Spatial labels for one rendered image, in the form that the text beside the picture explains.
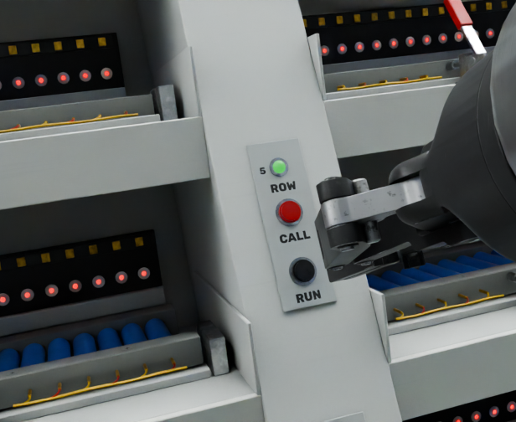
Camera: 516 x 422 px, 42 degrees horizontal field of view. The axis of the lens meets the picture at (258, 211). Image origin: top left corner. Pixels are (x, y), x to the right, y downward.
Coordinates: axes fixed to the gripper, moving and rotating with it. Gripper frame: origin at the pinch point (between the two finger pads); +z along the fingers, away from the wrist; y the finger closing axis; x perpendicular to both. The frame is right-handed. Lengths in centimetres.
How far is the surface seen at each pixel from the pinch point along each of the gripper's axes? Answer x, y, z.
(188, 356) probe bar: -4.1, -8.4, 16.5
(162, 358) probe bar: -3.9, -10.3, 16.4
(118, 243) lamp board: 6.9, -11.6, 25.2
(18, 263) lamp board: 6.6, -20.2, 25.3
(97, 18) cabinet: 31.4, -9.5, 29.8
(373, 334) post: -5.3, 3.9, 9.7
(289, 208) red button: 4.5, -0.4, 9.2
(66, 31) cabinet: 30.3, -12.8, 29.8
